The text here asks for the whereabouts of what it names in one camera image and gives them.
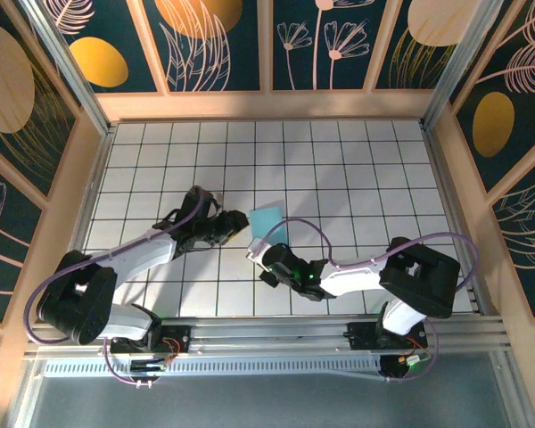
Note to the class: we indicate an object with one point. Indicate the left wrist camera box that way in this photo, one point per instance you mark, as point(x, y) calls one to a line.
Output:
point(218, 197)

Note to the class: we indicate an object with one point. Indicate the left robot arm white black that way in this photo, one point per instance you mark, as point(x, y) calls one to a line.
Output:
point(134, 258)

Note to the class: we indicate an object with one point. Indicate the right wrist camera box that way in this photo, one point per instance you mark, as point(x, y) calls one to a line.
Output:
point(255, 250)

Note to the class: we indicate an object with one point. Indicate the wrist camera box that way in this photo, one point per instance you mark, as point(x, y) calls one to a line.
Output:
point(255, 250)
point(218, 197)

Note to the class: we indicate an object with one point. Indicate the aluminium corner post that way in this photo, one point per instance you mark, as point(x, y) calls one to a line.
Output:
point(71, 76)
point(455, 67)

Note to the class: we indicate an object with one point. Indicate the aluminium mounting rail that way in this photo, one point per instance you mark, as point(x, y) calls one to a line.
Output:
point(267, 334)

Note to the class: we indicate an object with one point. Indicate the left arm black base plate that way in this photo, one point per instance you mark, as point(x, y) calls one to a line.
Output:
point(178, 336)

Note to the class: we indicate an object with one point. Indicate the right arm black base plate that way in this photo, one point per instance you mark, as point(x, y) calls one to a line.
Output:
point(361, 334)

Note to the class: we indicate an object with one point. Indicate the black rectangular electronics module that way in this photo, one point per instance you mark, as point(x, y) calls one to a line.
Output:
point(147, 367)

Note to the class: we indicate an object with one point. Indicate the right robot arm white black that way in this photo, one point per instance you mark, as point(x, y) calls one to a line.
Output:
point(356, 278)

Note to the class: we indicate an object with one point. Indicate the black round electronics module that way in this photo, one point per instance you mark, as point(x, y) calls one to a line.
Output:
point(397, 367)

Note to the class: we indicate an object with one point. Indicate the light blue paper sheet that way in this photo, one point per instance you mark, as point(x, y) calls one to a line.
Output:
point(267, 223)

